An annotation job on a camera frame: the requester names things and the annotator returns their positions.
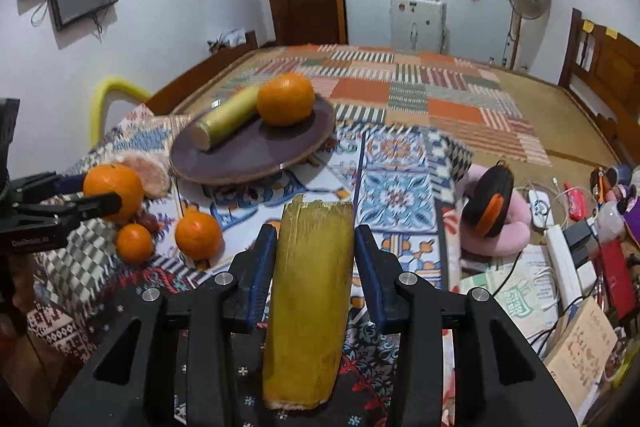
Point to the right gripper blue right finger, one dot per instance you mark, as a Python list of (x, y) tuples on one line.
[(378, 271)]

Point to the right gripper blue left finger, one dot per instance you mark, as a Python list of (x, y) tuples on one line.
[(252, 269)]

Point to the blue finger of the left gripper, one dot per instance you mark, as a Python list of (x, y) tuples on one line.
[(43, 186), (69, 215)]

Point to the medium orange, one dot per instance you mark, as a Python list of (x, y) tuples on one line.
[(121, 180)]

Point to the rough-ended yellow sugarcane piece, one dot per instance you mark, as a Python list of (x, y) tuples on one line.
[(309, 303)]

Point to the smooth green-yellow sugarcane piece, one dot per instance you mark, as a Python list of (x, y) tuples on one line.
[(222, 121)]

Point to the large navel orange with sticker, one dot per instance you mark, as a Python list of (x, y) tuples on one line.
[(285, 100)]

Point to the smaller mandarin orange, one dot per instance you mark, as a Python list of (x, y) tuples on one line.
[(134, 244)]

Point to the dark red grape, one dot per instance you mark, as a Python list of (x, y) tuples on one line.
[(149, 222)]

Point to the small mandarin orange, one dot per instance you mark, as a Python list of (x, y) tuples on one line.
[(198, 235)]

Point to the patchwork patterned bedspread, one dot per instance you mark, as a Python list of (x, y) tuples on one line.
[(163, 353)]

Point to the yellow chair back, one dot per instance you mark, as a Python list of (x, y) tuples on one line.
[(104, 95)]

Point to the wooden bed footboard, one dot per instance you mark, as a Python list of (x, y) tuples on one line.
[(171, 96)]

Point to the dark purple round plate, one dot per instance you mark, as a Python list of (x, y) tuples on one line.
[(254, 151)]

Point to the black orange headphones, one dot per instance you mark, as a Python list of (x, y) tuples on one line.
[(486, 210)]

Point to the green printed paper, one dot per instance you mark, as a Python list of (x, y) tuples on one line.
[(525, 288)]

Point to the white power strip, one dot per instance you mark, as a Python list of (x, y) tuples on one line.
[(572, 282)]

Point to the red bottle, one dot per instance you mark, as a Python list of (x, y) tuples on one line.
[(576, 202)]

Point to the beige patterned book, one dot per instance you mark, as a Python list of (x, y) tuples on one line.
[(577, 360)]

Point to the clothes heap on footboard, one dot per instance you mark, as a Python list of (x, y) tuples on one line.
[(227, 40)]

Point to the woven bamboo bed mat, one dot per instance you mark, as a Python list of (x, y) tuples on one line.
[(491, 110)]

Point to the white suitcase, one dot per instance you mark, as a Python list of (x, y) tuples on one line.
[(418, 25)]

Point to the white standing fan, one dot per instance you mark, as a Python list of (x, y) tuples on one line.
[(528, 24)]

